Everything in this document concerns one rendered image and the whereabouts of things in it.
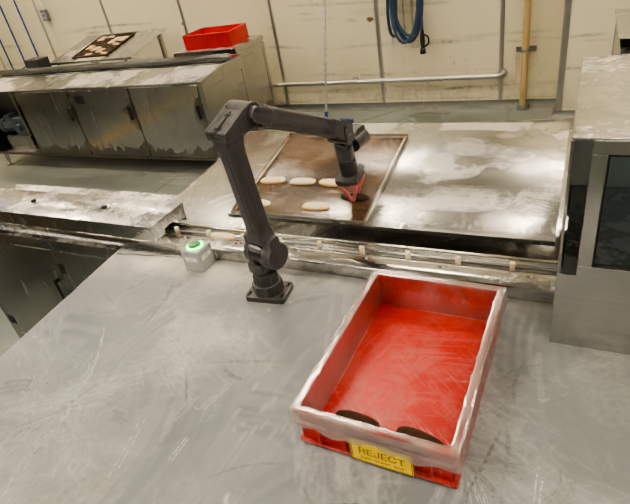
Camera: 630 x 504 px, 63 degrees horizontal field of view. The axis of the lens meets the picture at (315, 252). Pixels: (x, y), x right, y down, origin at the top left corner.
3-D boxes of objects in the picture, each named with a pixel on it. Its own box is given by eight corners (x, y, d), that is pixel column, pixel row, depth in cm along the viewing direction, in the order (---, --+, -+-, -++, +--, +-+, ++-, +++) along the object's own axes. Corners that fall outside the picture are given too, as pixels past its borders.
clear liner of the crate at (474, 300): (292, 443, 104) (283, 410, 99) (376, 296, 139) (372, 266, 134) (462, 497, 89) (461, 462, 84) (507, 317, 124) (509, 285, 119)
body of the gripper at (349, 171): (365, 168, 167) (361, 148, 162) (354, 187, 160) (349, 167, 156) (347, 167, 169) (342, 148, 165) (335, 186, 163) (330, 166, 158)
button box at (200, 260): (187, 279, 169) (177, 250, 163) (201, 265, 174) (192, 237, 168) (208, 282, 165) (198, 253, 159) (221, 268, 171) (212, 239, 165)
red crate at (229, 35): (185, 51, 481) (181, 36, 474) (204, 41, 508) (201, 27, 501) (232, 46, 462) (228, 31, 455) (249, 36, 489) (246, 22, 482)
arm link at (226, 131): (192, 119, 120) (220, 123, 114) (233, 95, 128) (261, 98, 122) (247, 266, 146) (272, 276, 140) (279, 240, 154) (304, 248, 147)
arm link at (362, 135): (321, 125, 155) (344, 128, 149) (343, 106, 160) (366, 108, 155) (331, 159, 162) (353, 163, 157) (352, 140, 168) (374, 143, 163)
